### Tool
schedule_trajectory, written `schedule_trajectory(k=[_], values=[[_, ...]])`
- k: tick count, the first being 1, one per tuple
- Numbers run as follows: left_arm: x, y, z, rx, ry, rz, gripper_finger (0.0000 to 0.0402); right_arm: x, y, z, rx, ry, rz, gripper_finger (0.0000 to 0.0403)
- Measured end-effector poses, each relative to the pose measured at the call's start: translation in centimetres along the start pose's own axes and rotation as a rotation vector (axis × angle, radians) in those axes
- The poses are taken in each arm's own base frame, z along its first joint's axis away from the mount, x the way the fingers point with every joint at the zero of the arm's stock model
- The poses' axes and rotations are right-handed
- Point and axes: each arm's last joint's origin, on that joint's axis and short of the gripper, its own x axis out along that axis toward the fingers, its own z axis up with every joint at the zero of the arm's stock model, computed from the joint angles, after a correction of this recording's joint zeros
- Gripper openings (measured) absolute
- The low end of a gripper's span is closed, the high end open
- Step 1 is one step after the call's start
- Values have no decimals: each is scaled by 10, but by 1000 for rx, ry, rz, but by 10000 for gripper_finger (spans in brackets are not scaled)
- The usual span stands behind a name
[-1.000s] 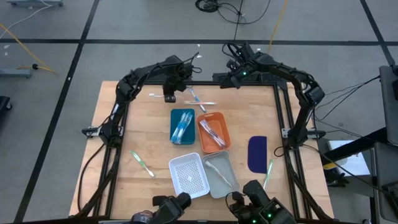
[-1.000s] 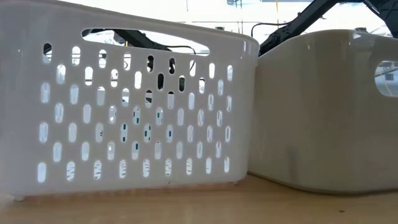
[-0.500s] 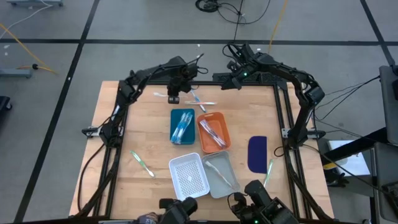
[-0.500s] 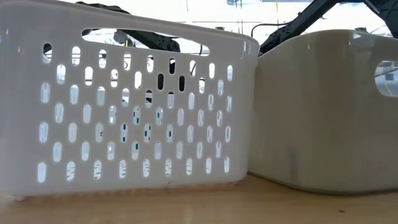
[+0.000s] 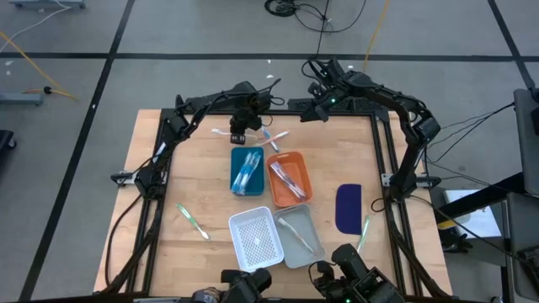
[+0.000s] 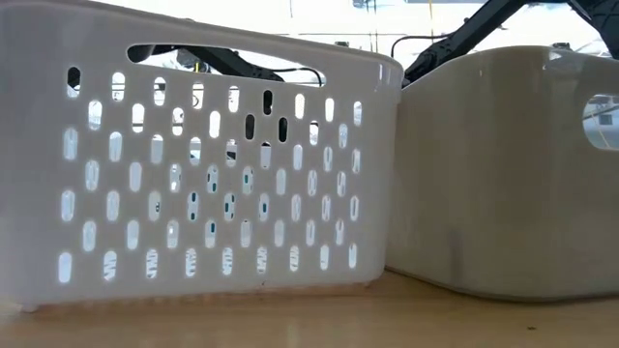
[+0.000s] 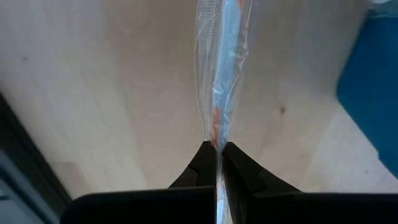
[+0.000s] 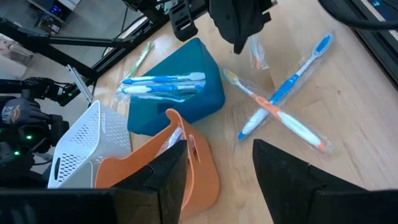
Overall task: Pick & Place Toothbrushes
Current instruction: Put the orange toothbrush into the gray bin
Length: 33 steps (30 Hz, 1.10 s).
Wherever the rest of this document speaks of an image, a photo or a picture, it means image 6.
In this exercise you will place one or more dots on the grey plastic basket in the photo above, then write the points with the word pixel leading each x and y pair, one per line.
pixel 483 193

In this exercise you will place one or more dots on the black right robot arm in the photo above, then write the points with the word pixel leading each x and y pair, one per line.
pixel 459 41

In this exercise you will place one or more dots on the white perforated plastic basket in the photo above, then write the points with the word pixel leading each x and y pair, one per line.
pixel 367 193

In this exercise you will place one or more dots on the black arched clamp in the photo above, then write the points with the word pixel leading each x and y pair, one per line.
pixel 186 60

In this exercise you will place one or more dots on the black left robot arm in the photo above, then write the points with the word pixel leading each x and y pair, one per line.
pixel 227 60

